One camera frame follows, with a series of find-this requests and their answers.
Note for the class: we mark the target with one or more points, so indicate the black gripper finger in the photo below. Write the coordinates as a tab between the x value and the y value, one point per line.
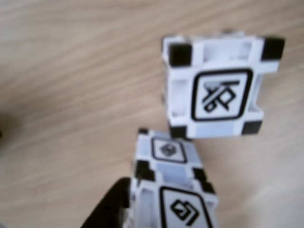
109	206

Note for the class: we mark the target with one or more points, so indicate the white cube house symbol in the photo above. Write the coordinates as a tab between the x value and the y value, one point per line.
183	206

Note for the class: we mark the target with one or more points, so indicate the white cube crossed symbol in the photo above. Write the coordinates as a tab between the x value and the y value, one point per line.
223	99

